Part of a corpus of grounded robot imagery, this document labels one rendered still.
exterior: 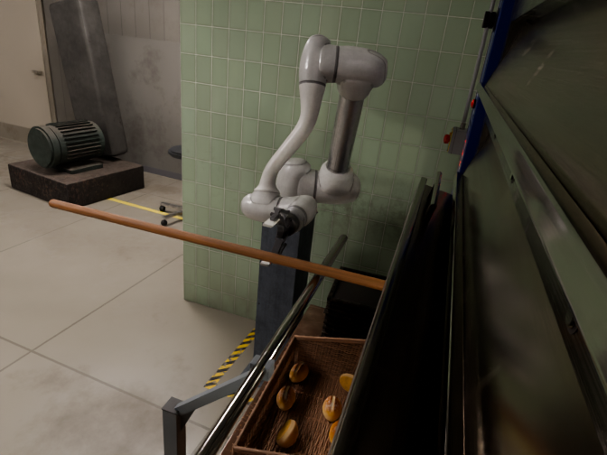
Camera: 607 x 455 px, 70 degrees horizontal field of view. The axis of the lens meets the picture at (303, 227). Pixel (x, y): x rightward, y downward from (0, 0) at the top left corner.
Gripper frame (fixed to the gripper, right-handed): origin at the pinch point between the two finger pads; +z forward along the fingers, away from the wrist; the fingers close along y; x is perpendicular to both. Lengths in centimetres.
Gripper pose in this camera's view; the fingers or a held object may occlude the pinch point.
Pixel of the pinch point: (266, 244)
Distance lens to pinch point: 135.7
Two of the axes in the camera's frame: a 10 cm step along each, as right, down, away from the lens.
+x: -9.4, -2.2, 2.6
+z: -3.3, 3.5, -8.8
